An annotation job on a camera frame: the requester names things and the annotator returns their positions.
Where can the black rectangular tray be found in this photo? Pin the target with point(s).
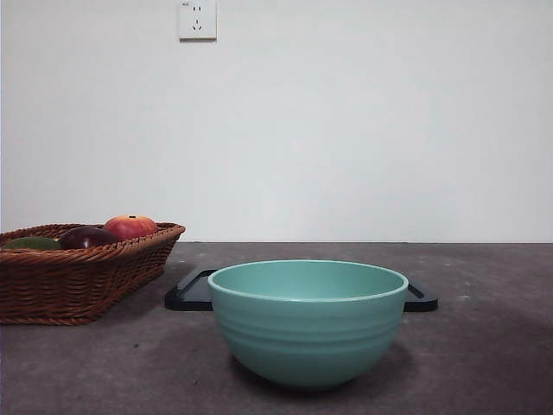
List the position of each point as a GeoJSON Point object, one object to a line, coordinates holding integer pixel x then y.
{"type": "Point", "coordinates": [190, 296]}

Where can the teal ceramic bowl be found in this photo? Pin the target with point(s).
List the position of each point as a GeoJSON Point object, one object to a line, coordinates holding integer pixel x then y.
{"type": "Point", "coordinates": [307, 337]}

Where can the red yellow apple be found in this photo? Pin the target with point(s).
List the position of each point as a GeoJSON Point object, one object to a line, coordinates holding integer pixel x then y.
{"type": "Point", "coordinates": [129, 227]}

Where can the brown wicker basket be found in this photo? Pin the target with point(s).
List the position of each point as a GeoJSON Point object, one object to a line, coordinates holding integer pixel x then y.
{"type": "Point", "coordinates": [65, 285]}

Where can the green avocado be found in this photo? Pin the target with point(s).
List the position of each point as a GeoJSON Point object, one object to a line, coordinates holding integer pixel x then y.
{"type": "Point", "coordinates": [30, 244]}

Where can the white wall socket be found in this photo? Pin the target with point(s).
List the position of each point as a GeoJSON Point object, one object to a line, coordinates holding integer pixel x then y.
{"type": "Point", "coordinates": [197, 21]}

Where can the dark purple plum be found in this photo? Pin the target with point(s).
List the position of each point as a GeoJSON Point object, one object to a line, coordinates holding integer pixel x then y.
{"type": "Point", "coordinates": [84, 238]}

